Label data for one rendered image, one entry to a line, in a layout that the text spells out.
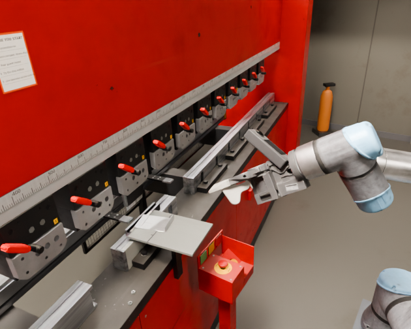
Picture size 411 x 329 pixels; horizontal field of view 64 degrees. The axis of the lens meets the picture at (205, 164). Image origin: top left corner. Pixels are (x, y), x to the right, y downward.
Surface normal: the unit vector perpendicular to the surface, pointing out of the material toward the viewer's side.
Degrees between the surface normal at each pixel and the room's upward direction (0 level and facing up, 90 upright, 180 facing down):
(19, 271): 90
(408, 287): 8
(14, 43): 90
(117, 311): 0
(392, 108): 90
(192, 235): 0
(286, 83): 90
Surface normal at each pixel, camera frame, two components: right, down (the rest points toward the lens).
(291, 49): -0.41, 0.43
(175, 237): -0.04, -0.89
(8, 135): 0.91, 0.15
